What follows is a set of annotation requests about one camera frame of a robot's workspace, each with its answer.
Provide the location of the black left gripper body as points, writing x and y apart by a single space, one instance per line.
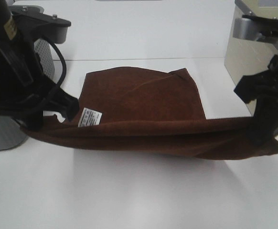
23 84

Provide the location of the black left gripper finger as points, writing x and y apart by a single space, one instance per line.
66 105
31 119

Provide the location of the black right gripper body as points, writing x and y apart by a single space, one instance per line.
260 85

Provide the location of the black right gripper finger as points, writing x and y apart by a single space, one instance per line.
264 123

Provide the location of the brown towel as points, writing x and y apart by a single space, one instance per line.
137 109

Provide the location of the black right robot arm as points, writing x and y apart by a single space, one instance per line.
261 87

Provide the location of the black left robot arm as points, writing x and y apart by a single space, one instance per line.
25 89

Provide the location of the grey perforated plastic basket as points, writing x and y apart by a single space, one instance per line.
10 134

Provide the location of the beige plastic bin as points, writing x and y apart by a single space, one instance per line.
248 57

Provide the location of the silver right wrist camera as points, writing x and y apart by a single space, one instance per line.
258 29

